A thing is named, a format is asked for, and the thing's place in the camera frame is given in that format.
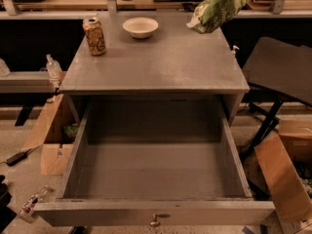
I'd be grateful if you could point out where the green jalapeno chip bag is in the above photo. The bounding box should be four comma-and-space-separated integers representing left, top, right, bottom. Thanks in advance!
186, 0, 247, 33

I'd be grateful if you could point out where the open grey top drawer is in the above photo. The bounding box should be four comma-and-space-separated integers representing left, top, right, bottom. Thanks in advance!
36, 97, 274, 226

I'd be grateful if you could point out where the metal drawer knob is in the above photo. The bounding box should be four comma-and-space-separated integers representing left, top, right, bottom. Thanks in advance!
149, 214, 161, 228

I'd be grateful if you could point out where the small white pump bottle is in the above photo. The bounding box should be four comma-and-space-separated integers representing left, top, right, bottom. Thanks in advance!
231, 45, 240, 57

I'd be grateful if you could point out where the black folding chair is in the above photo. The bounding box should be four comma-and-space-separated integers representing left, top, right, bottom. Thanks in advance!
240, 37, 312, 161

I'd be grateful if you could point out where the grey cabinet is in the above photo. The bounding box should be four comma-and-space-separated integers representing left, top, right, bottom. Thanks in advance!
60, 11, 249, 120

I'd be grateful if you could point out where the white bowl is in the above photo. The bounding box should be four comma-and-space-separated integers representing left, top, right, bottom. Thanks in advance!
123, 18, 159, 39

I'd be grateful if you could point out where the patterned soda can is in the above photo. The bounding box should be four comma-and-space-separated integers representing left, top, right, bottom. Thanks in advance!
83, 17, 106, 56

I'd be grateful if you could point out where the right cardboard box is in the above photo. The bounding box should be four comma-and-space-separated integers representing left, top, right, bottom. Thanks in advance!
254, 120, 312, 234

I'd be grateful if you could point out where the cardboard box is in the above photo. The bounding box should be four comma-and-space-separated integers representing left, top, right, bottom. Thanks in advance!
21, 95, 75, 176
254, 120, 312, 234

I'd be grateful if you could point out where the clear sanitizer bottle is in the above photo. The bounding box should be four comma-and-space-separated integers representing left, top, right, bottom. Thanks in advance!
46, 54, 62, 79

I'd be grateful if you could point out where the wooden shelf bench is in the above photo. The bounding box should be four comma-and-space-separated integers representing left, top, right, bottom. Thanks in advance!
0, 0, 312, 20

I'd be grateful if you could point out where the left cardboard box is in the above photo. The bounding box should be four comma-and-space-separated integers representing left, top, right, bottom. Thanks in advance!
21, 95, 75, 176

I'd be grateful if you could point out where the black power adapter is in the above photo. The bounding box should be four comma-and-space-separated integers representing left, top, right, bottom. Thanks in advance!
6, 152, 27, 167

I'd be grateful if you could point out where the plastic bottle on floor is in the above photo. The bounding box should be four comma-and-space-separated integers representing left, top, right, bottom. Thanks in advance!
19, 185, 54, 223

